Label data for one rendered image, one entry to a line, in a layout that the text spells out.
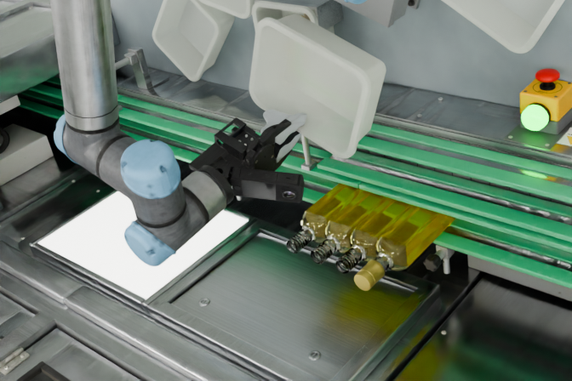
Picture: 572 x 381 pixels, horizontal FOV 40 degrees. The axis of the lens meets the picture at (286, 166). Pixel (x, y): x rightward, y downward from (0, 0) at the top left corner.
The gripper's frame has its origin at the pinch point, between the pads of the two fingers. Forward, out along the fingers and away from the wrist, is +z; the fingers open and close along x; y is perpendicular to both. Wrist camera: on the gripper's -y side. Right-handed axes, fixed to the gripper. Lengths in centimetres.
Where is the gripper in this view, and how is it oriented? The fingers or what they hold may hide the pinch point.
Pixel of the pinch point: (304, 122)
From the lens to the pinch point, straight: 130.4
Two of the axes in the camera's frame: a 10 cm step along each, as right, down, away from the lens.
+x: 0.2, 6.5, 7.6
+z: 6.5, -5.9, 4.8
